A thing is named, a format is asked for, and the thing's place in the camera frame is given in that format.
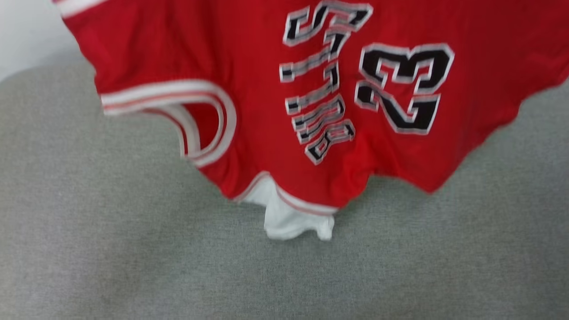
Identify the red basketball jersey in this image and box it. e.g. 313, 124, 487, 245
52, 0, 569, 241

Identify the grey fabric sofa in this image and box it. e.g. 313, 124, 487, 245
0, 60, 569, 320

